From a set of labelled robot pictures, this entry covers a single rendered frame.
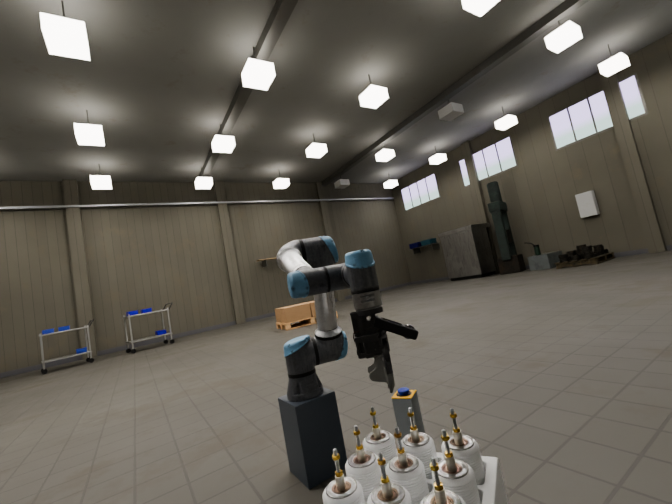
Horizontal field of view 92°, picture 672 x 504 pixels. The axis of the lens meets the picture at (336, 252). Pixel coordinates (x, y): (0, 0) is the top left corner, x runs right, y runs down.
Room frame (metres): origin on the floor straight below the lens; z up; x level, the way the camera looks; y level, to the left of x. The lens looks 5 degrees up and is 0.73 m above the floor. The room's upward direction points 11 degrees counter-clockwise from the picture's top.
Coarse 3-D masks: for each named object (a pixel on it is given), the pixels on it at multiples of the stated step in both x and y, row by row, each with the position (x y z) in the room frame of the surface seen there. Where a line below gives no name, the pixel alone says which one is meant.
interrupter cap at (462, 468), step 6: (438, 462) 0.84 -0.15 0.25; (444, 462) 0.84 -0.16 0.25; (456, 462) 0.83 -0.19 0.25; (462, 462) 0.83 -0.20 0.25; (444, 468) 0.82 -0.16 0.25; (462, 468) 0.80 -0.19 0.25; (468, 468) 0.80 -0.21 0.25; (444, 474) 0.79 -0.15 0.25; (450, 474) 0.79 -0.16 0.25; (456, 474) 0.79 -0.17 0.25; (462, 474) 0.78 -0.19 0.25
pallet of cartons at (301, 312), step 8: (296, 304) 7.16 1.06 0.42; (304, 304) 6.60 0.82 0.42; (312, 304) 6.66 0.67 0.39; (280, 312) 6.72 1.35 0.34; (288, 312) 6.45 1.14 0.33; (296, 312) 6.52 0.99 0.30; (304, 312) 6.59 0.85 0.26; (312, 312) 6.65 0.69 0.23; (336, 312) 6.88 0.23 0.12; (280, 320) 6.79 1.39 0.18; (288, 320) 6.43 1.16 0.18; (296, 320) 6.50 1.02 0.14; (304, 320) 6.96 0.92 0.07; (312, 320) 6.64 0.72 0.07; (288, 328) 6.41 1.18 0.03
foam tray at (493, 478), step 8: (440, 456) 1.00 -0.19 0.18; (488, 464) 0.92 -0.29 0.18; (496, 464) 0.92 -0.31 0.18; (488, 472) 0.89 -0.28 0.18; (496, 472) 0.89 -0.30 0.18; (432, 480) 0.90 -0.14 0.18; (488, 480) 0.86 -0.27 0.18; (496, 480) 0.86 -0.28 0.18; (432, 488) 0.89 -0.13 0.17; (480, 488) 0.84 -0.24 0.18; (488, 488) 0.83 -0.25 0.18; (496, 488) 0.84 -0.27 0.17; (504, 488) 0.94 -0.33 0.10; (480, 496) 0.84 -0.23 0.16; (488, 496) 0.81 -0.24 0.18; (496, 496) 0.82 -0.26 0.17; (504, 496) 0.92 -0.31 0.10
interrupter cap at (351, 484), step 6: (348, 480) 0.84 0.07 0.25; (354, 480) 0.83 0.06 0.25; (330, 486) 0.83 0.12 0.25; (336, 486) 0.83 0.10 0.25; (348, 486) 0.82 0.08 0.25; (354, 486) 0.81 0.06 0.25; (330, 492) 0.81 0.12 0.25; (336, 492) 0.81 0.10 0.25; (342, 492) 0.80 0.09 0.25; (348, 492) 0.80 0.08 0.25; (336, 498) 0.78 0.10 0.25; (342, 498) 0.78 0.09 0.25
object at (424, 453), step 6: (402, 444) 0.97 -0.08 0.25; (426, 444) 0.94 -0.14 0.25; (432, 444) 0.95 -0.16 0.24; (408, 450) 0.94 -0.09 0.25; (414, 450) 0.93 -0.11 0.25; (420, 450) 0.93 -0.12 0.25; (426, 450) 0.93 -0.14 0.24; (432, 450) 0.94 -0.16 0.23; (420, 456) 0.93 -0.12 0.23; (426, 456) 0.93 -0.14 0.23; (432, 456) 0.94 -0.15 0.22; (426, 462) 0.93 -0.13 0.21; (426, 468) 0.93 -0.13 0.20; (426, 474) 0.93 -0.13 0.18
